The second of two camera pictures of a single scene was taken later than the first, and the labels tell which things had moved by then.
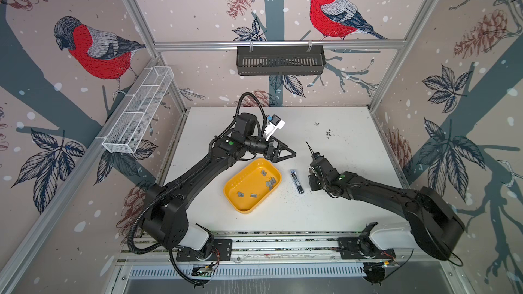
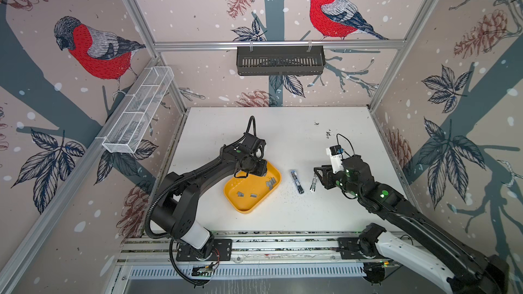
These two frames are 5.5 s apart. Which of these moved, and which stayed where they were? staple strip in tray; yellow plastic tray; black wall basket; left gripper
Moved: left gripper
Stayed: staple strip in tray; black wall basket; yellow plastic tray
